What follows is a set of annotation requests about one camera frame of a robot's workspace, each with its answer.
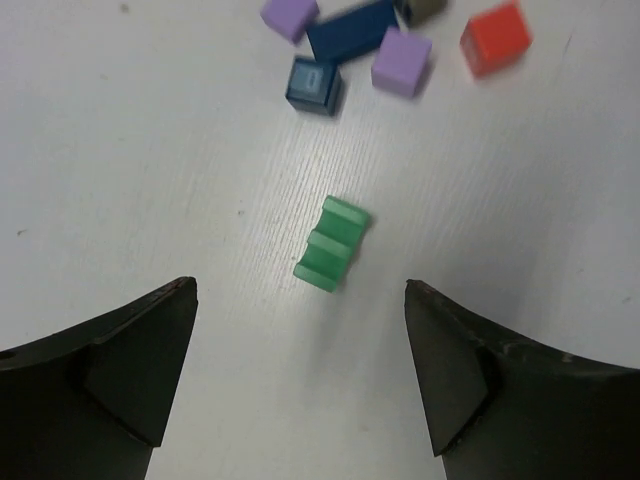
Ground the olive grey cube block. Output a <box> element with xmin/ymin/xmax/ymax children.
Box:
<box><xmin>394</xmin><ymin>0</ymin><xmax>448</xmax><ymax>28</ymax></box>

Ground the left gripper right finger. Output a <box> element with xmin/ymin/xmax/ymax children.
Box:
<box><xmin>404</xmin><ymin>280</ymin><xmax>639</xmax><ymax>479</ymax></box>

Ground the red cube block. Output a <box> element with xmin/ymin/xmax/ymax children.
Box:
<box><xmin>460</xmin><ymin>1</ymin><xmax>533</xmax><ymax>78</ymax></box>

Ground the small dark blue cube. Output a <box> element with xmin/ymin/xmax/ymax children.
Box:
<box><xmin>285</xmin><ymin>56</ymin><xmax>342</xmax><ymax>117</ymax></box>

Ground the green ridged block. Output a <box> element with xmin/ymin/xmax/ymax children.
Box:
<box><xmin>293</xmin><ymin>195</ymin><xmax>371</xmax><ymax>293</ymax></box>

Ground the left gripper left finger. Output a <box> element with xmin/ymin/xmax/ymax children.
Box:
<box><xmin>1</xmin><ymin>277</ymin><xmax>198</xmax><ymax>479</ymax></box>

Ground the long dark blue block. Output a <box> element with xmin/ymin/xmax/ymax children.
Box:
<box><xmin>306</xmin><ymin>1</ymin><xmax>398</xmax><ymax>64</ymax></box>

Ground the purple cube block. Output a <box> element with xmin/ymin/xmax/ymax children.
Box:
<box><xmin>260</xmin><ymin>0</ymin><xmax>319</xmax><ymax>45</ymax></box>
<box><xmin>371</xmin><ymin>27</ymin><xmax>433</xmax><ymax>98</ymax></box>

